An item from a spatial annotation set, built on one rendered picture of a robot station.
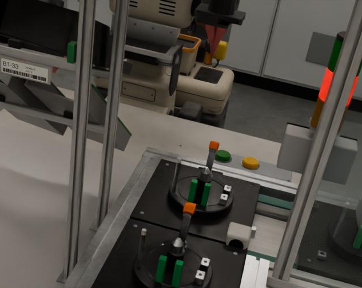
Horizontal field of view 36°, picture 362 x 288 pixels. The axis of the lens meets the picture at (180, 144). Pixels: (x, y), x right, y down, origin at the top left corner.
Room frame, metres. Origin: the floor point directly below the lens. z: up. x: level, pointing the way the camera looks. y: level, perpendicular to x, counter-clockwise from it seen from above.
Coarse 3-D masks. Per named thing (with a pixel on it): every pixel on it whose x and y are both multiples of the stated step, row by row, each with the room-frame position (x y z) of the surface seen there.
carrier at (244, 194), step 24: (168, 168) 1.08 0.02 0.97; (192, 168) 1.10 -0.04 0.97; (144, 192) 0.97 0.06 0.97; (168, 192) 0.97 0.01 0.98; (192, 192) 0.93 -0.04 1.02; (216, 192) 0.98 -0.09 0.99; (240, 192) 1.03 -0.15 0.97; (144, 216) 0.89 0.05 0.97; (168, 216) 0.90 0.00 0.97; (192, 216) 0.91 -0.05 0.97; (216, 216) 0.92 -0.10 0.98; (240, 216) 0.94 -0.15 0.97; (216, 240) 0.85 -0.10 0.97; (240, 240) 0.84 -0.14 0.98
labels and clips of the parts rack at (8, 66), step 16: (16, 48) 0.81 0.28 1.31; (0, 64) 0.81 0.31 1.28; (16, 64) 0.80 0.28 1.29; (32, 64) 0.80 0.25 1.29; (32, 80) 0.80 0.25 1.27; (48, 80) 0.80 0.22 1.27; (0, 96) 1.00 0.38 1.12; (32, 112) 0.98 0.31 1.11; (48, 112) 0.99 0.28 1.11; (64, 112) 0.98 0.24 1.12; (96, 128) 0.96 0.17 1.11
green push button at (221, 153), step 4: (216, 152) 1.18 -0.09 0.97; (220, 152) 1.19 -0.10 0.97; (224, 152) 1.19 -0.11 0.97; (228, 152) 1.20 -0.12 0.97; (216, 156) 1.17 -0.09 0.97; (220, 156) 1.17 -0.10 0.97; (224, 156) 1.17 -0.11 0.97; (228, 156) 1.18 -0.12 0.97; (220, 160) 1.16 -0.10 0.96; (224, 160) 1.16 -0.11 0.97; (228, 160) 1.17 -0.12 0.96
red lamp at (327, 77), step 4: (328, 72) 0.82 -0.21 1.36; (332, 72) 0.82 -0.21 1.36; (324, 76) 0.83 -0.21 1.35; (328, 76) 0.82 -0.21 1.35; (324, 80) 0.82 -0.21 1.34; (328, 80) 0.81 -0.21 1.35; (324, 84) 0.82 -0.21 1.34; (328, 84) 0.81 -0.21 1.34; (324, 88) 0.82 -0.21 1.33; (328, 88) 0.81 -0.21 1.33; (320, 92) 0.82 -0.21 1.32; (324, 92) 0.81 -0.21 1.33; (320, 96) 0.82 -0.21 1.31; (324, 96) 0.81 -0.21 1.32; (324, 100) 0.81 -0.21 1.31
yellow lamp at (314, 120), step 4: (320, 100) 0.82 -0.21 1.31; (316, 104) 0.83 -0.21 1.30; (320, 104) 0.82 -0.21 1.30; (316, 108) 0.82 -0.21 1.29; (320, 108) 0.81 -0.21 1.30; (316, 112) 0.82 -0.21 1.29; (320, 112) 0.81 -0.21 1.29; (312, 116) 0.83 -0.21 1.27; (316, 116) 0.82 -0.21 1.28; (312, 120) 0.82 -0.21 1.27; (316, 120) 0.81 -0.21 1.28; (312, 124) 0.82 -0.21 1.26; (316, 124) 0.81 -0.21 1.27
